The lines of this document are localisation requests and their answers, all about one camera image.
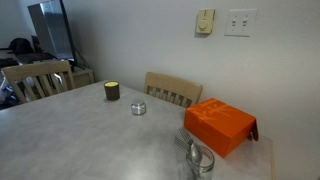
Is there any orange cardboard box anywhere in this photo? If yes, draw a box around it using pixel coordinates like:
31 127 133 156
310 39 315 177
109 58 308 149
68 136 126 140
183 97 260 159

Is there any thin black floor cable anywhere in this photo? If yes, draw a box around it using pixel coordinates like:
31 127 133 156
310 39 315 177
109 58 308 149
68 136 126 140
72 46 91 70

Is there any dark cluttered desk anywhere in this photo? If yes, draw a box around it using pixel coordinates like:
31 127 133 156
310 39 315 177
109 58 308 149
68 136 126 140
0 49 60 68

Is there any light wooden slat chair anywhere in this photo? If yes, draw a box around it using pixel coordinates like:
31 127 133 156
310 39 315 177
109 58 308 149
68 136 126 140
0 59 76 105
143 71 204 109

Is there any brown candle jar yellow wax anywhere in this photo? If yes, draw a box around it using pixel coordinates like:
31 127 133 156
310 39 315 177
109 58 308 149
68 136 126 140
103 80 121 102

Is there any silver bottle lid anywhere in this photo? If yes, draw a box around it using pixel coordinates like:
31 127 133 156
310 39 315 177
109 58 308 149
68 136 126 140
132 98 145 107

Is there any low wooden cabinet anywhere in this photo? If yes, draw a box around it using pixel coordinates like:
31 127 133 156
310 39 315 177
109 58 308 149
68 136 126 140
64 66 96 90

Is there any white double light switch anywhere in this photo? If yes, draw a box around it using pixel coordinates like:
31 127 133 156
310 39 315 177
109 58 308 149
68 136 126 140
224 8 258 38

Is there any silver fork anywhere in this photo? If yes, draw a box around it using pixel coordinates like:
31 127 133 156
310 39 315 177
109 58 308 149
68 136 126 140
178 126 195 146
173 135 191 155

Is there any black framed silver panel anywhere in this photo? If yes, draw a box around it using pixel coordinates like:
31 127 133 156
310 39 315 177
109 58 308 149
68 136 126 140
27 0 79 72

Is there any small silver metal cup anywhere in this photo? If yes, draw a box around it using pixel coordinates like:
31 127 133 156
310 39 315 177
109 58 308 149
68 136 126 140
130 103 147 116

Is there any clear glass jar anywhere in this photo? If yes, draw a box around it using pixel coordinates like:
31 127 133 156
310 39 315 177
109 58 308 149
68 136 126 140
185 144 216 180

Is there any silver spoon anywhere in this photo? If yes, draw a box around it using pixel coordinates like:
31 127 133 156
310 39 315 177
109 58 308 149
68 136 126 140
188 141 203 166

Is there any beige wall thermostat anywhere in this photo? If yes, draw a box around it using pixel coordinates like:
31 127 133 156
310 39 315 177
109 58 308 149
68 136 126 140
195 8 216 35

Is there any black bag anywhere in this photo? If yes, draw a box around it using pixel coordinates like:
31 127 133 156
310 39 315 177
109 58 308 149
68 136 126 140
8 37 36 55

